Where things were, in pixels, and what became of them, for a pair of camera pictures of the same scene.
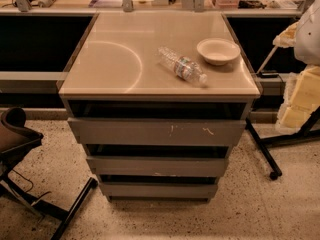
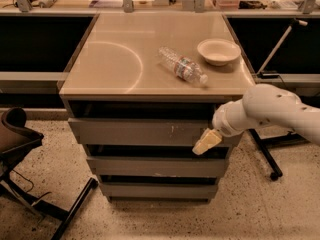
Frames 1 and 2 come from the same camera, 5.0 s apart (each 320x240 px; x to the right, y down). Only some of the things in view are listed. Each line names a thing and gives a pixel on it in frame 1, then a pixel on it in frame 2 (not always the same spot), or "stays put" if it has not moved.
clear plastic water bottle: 182,66 stays put
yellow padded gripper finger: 301,99 → 209,138
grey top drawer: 93,131 stays put
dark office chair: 16,139 stays put
